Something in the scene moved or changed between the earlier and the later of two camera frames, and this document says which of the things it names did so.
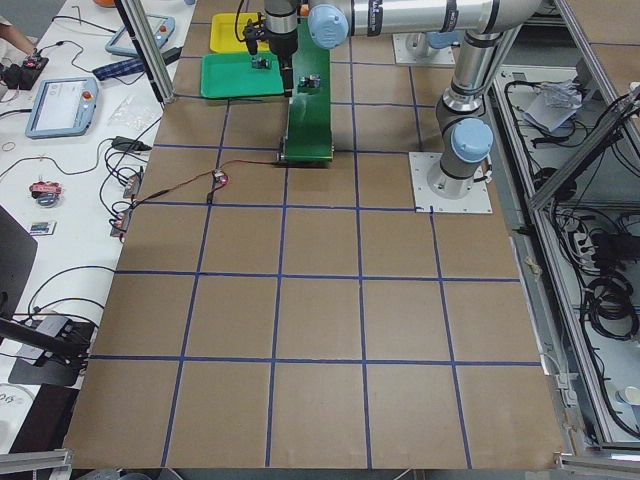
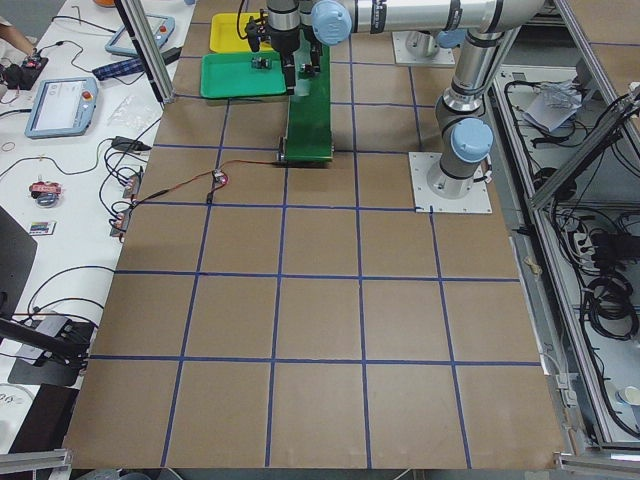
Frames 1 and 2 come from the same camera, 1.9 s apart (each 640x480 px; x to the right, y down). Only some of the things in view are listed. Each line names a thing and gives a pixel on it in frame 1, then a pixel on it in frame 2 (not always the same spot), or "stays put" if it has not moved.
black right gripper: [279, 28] stays put
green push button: [260, 63] stays put
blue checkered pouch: [118, 69] stays put
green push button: [308, 82] -> [307, 70]
